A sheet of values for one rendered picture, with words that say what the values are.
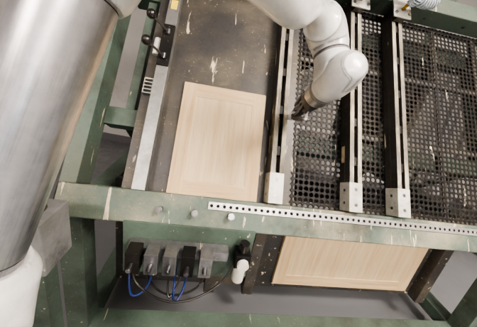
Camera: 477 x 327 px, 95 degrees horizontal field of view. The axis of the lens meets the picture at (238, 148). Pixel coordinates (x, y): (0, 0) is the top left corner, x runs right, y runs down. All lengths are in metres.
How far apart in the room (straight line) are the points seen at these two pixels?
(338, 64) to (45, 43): 0.57
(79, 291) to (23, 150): 1.00
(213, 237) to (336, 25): 0.81
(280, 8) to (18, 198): 0.41
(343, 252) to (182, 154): 1.09
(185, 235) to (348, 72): 0.77
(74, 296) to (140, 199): 0.56
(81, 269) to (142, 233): 0.33
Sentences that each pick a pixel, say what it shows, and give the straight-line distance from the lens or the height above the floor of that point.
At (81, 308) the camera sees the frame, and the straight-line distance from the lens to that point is 1.37.
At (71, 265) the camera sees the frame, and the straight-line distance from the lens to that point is 1.20.
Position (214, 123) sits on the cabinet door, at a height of 1.16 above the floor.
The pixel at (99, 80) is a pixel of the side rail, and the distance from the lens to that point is 1.08.
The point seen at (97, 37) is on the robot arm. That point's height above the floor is 1.39.
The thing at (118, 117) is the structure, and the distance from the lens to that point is 1.09.
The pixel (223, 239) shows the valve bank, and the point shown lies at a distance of 0.93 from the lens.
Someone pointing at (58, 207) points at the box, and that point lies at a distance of 0.84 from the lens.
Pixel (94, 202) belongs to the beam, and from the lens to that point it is 0.98.
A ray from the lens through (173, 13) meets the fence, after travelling 1.21.
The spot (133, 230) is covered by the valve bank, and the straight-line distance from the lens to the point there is 0.95.
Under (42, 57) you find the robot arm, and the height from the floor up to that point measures 1.36.
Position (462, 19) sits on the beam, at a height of 1.88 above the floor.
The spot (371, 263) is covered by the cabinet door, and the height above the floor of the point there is 0.45.
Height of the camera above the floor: 1.38
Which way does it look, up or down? 18 degrees down
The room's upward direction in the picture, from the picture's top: 10 degrees clockwise
